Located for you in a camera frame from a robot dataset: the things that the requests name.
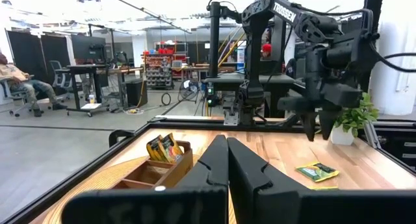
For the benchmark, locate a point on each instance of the black floor fan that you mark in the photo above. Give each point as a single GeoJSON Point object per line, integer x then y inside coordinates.
{"type": "Point", "coordinates": [189, 89]}

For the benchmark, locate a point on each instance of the shelf with storage bins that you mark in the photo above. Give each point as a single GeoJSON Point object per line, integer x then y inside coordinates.
{"type": "Point", "coordinates": [159, 73]}

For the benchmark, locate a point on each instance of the black trash bin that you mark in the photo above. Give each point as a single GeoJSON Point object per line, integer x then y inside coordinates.
{"type": "Point", "coordinates": [136, 92]}

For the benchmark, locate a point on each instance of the green potted plant white pot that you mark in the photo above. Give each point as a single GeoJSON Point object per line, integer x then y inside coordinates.
{"type": "Point", "coordinates": [356, 118]}

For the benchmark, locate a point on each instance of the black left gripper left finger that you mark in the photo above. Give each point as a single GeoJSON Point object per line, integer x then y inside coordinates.
{"type": "Point", "coordinates": [208, 172]}

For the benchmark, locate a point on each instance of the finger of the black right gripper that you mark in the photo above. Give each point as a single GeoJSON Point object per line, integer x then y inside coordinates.
{"type": "Point", "coordinates": [309, 123]}
{"type": "Point", "coordinates": [326, 120]}

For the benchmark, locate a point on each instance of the person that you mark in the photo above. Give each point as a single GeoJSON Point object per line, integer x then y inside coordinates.
{"type": "Point", "coordinates": [19, 78]}
{"type": "Point", "coordinates": [297, 68]}

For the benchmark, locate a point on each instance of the grey office chair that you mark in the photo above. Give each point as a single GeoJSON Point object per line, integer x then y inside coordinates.
{"type": "Point", "coordinates": [60, 76]}
{"type": "Point", "coordinates": [16, 95]}

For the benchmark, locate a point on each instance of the silver mounting bracket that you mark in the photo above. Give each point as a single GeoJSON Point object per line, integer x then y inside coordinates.
{"type": "Point", "coordinates": [230, 119]}

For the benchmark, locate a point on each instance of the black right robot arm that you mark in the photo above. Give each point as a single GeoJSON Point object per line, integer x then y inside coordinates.
{"type": "Point", "coordinates": [256, 55]}

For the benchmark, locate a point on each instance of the black cart pole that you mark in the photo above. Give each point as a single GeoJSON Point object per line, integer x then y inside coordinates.
{"type": "Point", "coordinates": [214, 42]}

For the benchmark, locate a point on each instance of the red cap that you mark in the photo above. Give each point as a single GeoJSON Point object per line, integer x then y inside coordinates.
{"type": "Point", "coordinates": [266, 48]}

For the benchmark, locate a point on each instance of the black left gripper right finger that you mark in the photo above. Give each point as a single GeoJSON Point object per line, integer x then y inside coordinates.
{"type": "Point", "coordinates": [253, 191]}

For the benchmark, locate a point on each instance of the black metal table frame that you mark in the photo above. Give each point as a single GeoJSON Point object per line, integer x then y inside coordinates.
{"type": "Point", "coordinates": [188, 125]}

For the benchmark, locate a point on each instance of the dark grey cart top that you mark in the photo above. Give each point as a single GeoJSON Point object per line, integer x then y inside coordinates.
{"type": "Point", "coordinates": [227, 79]}

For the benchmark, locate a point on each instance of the black computer monitor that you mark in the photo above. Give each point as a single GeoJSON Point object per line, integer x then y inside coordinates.
{"type": "Point", "coordinates": [88, 48]}

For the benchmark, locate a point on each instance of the black partition panel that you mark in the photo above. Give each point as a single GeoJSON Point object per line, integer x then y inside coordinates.
{"type": "Point", "coordinates": [29, 52]}

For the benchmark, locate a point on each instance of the brown wooden compartment box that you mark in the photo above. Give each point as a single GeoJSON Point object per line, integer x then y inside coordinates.
{"type": "Point", "coordinates": [177, 169]}

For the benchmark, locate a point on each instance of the round woven straw placemat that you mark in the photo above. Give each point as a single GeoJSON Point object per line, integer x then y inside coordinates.
{"type": "Point", "coordinates": [105, 183]}

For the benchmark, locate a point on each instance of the black standing desk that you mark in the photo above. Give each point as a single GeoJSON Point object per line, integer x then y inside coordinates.
{"type": "Point", "coordinates": [86, 68]}

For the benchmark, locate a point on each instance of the green lemon lime tea bag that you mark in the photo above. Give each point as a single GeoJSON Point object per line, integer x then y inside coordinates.
{"type": "Point", "coordinates": [317, 172]}
{"type": "Point", "coordinates": [323, 188]}

